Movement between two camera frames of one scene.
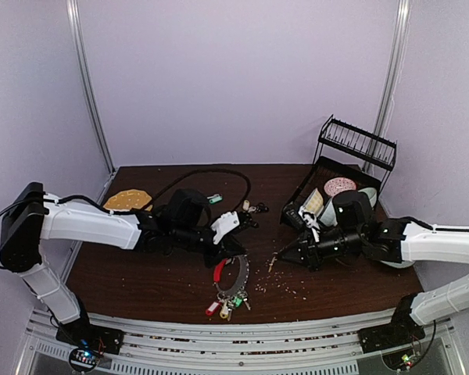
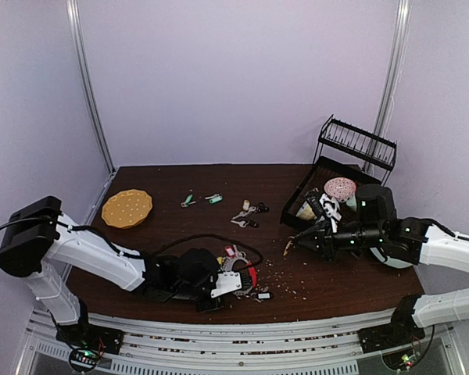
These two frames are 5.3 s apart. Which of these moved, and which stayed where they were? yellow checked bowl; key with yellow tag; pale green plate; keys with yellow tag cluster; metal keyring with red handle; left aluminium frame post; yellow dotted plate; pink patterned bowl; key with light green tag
Moved: key with yellow tag; metal keyring with red handle; yellow checked bowl
Stayed: pale green plate; keys with yellow tag cluster; pink patterned bowl; key with light green tag; yellow dotted plate; left aluminium frame post
